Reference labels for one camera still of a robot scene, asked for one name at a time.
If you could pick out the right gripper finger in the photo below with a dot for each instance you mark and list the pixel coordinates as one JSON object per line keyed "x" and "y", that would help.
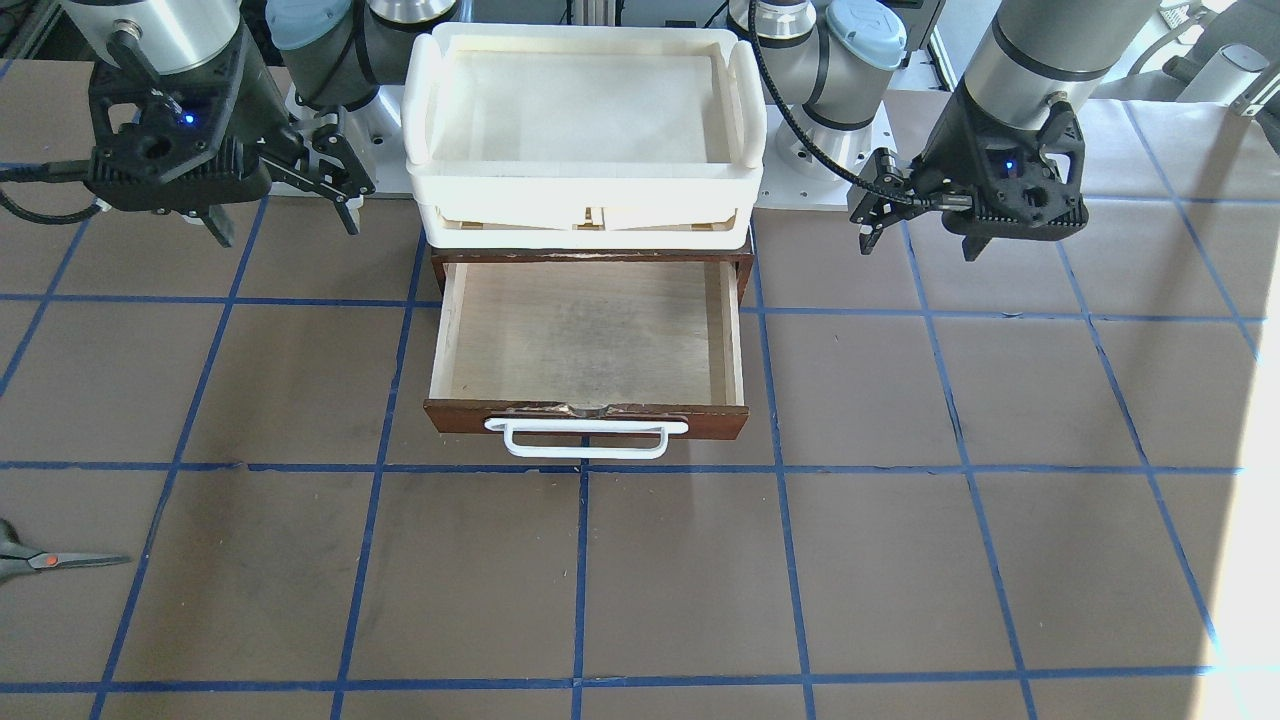
{"x": 348, "y": 211}
{"x": 219, "y": 224}

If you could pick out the open wooden drawer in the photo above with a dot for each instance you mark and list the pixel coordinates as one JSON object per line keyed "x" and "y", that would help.
{"x": 644, "y": 347}

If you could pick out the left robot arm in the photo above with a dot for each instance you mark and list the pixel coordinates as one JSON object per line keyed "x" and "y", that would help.
{"x": 836, "y": 61}

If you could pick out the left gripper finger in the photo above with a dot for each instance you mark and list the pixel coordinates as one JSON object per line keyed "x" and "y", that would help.
{"x": 869, "y": 238}
{"x": 973, "y": 246}

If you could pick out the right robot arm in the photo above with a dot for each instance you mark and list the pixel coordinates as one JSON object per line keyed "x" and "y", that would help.
{"x": 339, "y": 53}

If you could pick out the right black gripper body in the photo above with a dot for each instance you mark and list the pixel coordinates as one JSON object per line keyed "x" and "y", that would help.
{"x": 256, "y": 112}

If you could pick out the black orange scissors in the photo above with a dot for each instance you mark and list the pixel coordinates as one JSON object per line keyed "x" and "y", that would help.
{"x": 18, "y": 560}

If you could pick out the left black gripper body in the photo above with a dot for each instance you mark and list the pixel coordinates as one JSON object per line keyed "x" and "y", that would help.
{"x": 946, "y": 148}

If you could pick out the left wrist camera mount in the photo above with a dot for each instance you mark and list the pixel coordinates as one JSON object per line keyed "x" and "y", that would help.
{"x": 1002, "y": 181}

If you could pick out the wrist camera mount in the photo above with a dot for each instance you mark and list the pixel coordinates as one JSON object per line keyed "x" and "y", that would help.
{"x": 148, "y": 156}
{"x": 1002, "y": 181}

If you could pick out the white plastic tray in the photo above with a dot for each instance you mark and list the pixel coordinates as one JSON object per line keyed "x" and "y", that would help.
{"x": 583, "y": 138}

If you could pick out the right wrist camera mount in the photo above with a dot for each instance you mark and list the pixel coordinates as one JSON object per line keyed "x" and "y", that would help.
{"x": 148, "y": 156}

